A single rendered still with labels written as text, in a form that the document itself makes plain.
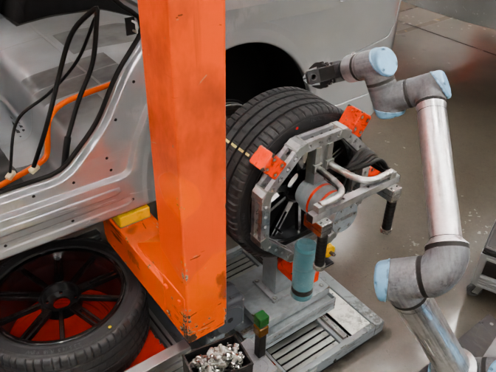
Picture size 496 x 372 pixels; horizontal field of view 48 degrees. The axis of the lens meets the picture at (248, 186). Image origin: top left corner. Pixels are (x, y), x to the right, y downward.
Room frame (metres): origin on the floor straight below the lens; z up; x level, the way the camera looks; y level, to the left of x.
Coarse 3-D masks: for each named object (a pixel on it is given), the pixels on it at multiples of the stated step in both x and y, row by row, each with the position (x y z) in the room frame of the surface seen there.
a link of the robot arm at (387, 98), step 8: (392, 80) 1.59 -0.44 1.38; (400, 80) 1.61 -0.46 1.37; (368, 88) 1.61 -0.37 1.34; (376, 88) 1.58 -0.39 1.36; (384, 88) 1.58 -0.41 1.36; (392, 88) 1.58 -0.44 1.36; (400, 88) 1.57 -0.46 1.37; (376, 96) 1.58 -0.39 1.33; (384, 96) 1.57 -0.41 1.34; (392, 96) 1.56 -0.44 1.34; (400, 96) 1.55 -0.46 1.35; (376, 104) 1.58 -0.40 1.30; (384, 104) 1.57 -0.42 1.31; (392, 104) 1.56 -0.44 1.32; (400, 104) 1.55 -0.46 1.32; (376, 112) 1.58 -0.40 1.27; (384, 112) 1.56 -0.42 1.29; (392, 112) 1.55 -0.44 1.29; (400, 112) 1.56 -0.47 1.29
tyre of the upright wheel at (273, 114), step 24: (264, 96) 1.88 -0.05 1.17; (288, 96) 1.88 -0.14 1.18; (312, 96) 1.92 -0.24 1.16; (240, 120) 1.78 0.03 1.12; (264, 120) 1.74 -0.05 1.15; (288, 120) 1.71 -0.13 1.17; (312, 120) 1.77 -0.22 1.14; (336, 120) 1.84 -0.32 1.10; (240, 144) 1.70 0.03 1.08; (264, 144) 1.65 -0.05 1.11; (240, 168) 1.62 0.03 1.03; (240, 192) 1.58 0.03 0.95; (240, 216) 1.58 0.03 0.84; (240, 240) 1.58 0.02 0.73
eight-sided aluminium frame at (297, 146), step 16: (320, 128) 1.74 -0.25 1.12; (336, 128) 1.75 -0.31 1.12; (288, 144) 1.65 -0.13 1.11; (304, 144) 1.63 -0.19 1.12; (320, 144) 1.68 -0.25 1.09; (352, 144) 1.78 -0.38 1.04; (288, 160) 1.60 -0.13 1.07; (256, 192) 1.56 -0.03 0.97; (272, 192) 1.55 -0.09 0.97; (256, 208) 1.57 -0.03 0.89; (256, 224) 1.57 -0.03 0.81; (256, 240) 1.55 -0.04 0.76; (272, 240) 1.62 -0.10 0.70; (288, 256) 1.62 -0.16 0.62
